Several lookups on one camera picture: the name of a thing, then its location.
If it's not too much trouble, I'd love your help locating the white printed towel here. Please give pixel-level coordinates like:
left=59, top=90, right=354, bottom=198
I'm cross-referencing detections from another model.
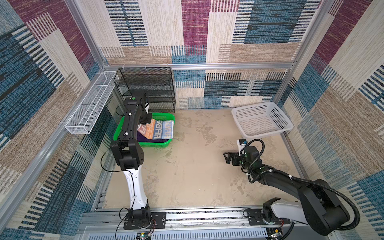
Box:
left=138, top=119, right=174, bottom=140

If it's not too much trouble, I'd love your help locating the purple towel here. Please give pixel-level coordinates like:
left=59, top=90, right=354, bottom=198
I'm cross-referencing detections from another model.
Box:
left=137, top=133, right=169, bottom=144

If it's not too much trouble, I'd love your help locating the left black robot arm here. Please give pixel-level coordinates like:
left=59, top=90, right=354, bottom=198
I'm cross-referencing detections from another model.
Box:
left=111, top=93, right=152, bottom=230

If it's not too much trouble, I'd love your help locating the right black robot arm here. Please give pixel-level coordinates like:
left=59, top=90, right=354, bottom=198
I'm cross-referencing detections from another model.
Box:
left=223, top=145, right=360, bottom=236

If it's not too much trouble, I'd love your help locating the green plastic basket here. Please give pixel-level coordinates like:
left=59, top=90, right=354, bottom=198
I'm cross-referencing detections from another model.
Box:
left=114, top=113, right=176, bottom=148

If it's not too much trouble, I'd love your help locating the white plastic basket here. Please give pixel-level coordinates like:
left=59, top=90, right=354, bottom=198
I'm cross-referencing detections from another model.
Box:
left=232, top=102, right=294, bottom=140

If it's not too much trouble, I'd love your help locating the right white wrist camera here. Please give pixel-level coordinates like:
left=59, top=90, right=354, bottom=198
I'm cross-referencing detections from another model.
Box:
left=237, top=139, right=248, bottom=157

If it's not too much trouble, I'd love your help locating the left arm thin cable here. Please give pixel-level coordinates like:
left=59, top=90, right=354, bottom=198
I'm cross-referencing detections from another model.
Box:
left=100, top=104, right=136, bottom=240

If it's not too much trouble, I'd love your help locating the black wire shelf rack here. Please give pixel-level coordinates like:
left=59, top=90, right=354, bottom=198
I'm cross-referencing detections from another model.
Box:
left=115, top=67, right=176, bottom=113

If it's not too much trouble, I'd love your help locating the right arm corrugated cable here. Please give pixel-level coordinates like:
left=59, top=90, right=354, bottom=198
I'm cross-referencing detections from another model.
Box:
left=239, top=138, right=361, bottom=240

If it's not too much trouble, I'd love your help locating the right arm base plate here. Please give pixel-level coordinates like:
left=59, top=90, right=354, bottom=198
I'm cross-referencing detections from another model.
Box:
left=243, top=208, right=291, bottom=226

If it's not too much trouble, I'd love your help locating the white wire wall basket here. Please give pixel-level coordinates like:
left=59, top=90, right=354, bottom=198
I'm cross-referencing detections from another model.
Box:
left=65, top=72, right=117, bottom=135

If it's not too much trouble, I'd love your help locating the white slotted cable duct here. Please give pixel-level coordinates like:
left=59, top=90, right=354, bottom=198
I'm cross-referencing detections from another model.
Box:
left=88, top=228, right=268, bottom=240

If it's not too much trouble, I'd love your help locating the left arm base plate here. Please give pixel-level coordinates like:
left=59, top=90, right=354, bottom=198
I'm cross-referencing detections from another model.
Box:
left=123, top=212, right=167, bottom=230

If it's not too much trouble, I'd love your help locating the aluminium front rail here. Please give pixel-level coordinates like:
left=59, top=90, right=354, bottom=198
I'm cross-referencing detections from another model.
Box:
left=77, top=205, right=331, bottom=232

